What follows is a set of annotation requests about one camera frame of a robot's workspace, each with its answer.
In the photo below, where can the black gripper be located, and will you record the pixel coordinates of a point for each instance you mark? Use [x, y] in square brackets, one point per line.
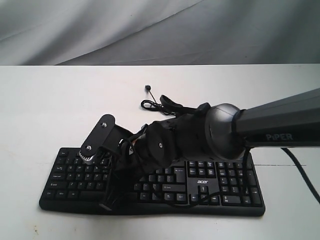
[136, 161]

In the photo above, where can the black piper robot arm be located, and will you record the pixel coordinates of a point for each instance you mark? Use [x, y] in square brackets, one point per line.
[223, 131]

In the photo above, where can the black acer keyboard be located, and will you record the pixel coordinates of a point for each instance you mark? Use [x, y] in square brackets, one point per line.
[193, 187]

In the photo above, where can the grey backdrop cloth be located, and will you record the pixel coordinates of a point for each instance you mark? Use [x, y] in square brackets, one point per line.
[159, 32]

